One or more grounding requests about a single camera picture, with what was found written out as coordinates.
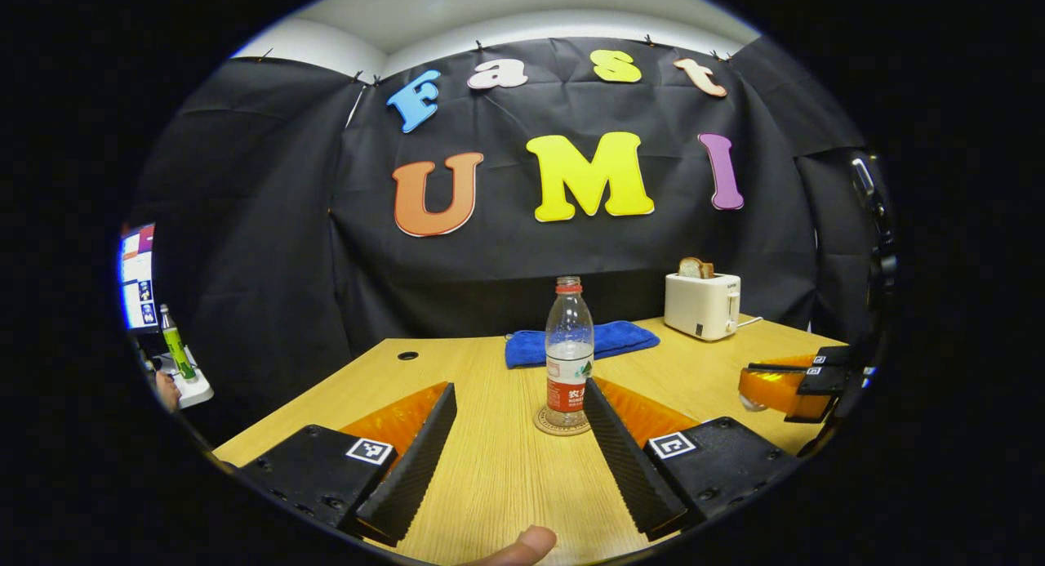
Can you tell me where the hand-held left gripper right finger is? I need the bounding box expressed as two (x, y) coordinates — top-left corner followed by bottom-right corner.
(581, 377), (799, 542)

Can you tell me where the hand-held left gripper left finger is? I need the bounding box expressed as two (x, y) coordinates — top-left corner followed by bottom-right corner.
(239, 381), (458, 548)

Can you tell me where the round wooden coaster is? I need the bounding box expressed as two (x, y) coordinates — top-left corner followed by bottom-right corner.
(534, 403), (593, 437)

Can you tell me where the clear plastic water bottle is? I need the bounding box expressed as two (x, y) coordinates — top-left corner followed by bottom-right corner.
(544, 276), (595, 429)

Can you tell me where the green bottle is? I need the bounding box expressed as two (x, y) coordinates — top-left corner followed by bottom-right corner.
(158, 303), (198, 381)

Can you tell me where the blue folded towel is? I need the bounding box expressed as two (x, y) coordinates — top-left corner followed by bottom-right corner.
(504, 320), (661, 370)

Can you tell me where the white toaster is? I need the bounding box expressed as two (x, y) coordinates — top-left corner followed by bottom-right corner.
(664, 272), (742, 342)

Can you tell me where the black backdrop cloth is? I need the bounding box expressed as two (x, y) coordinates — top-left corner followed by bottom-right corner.
(131, 35), (887, 444)

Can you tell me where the white box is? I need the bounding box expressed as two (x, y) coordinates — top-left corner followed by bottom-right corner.
(163, 345), (216, 410)

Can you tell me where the computer monitor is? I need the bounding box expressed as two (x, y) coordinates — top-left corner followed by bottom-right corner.
(119, 222), (161, 332)

